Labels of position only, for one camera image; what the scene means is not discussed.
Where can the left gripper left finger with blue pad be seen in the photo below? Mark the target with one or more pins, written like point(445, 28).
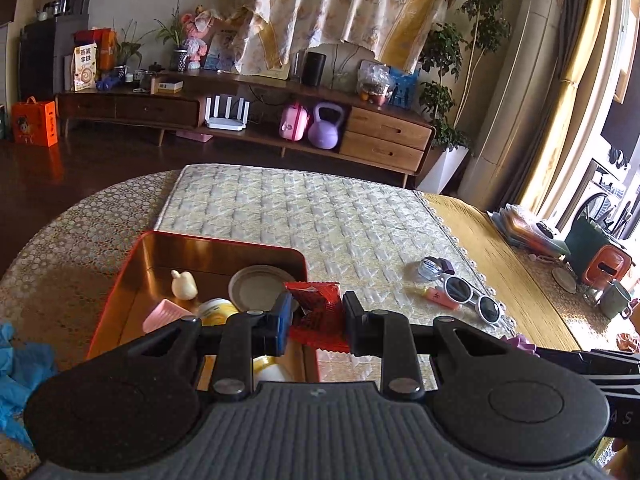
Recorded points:
point(244, 337)

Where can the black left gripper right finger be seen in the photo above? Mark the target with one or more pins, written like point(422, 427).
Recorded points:
point(388, 336)

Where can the white yellow cylinder bottle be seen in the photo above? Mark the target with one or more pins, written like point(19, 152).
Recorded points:
point(216, 312)

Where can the pink tube bottle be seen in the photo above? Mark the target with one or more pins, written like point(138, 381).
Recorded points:
point(438, 296)

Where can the red snack packet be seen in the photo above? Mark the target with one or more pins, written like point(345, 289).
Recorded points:
point(320, 319)

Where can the clear small glass jar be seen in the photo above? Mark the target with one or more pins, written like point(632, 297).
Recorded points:
point(433, 268)

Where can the white framed sunglasses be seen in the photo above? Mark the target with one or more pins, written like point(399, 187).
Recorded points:
point(461, 291)

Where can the small cream garlic toy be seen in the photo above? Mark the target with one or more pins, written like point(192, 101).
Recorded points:
point(183, 285)

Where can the pink ridged soap dish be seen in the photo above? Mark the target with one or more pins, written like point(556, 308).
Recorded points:
point(164, 313)

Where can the purple spiky toy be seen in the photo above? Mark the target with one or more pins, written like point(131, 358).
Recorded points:
point(520, 342)

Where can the green mug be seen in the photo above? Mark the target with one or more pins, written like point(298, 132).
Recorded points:
point(615, 300)

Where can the cream quilted table mat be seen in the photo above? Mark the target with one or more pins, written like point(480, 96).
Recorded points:
point(367, 237)

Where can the red metal tin box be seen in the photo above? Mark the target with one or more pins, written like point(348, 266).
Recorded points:
point(144, 279)

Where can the round coaster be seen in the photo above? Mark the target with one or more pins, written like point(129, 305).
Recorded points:
point(564, 279)

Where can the orange teal tissue box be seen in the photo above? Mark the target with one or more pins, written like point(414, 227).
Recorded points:
point(595, 256)

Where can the stack of folders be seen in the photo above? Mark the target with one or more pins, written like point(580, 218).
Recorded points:
point(519, 228)

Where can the lace tablecloth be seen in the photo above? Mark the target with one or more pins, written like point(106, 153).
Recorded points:
point(55, 289)

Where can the purple kettlebell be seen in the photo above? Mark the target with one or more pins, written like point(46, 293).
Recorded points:
point(322, 133)

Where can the white wifi router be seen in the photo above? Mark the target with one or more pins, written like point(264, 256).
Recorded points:
point(226, 113)

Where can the wooden tv cabinet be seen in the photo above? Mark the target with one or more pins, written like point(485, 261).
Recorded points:
point(384, 137)

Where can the blue rubber gloves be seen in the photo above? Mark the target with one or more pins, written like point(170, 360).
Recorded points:
point(23, 369)

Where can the blue picture card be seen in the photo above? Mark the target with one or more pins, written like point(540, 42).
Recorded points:
point(404, 88)

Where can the white standing air conditioner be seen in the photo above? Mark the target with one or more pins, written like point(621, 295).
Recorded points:
point(516, 106)

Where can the bag of fruit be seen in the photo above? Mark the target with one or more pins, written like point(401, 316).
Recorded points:
point(375, 83)

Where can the black smart speaker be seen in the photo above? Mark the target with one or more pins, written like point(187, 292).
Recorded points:
point(313, 69)

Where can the small potted plant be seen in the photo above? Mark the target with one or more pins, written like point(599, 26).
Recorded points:
point(174, 32)

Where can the tall potted plant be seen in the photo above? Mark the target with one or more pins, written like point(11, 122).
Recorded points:
point(450, 58)

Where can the orange gift bag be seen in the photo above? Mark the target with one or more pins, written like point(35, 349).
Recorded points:
point(35, 122)

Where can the snack bag cereal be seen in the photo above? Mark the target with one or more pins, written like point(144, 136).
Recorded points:
point(84, 67)

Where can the floral cloth cover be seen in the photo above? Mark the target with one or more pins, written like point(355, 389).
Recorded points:
point(271, 31)

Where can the black cabinet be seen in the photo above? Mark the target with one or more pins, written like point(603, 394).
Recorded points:
point(45, 44)

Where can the yellow curtain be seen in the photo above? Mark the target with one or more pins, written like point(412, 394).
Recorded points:
point(579, 29)

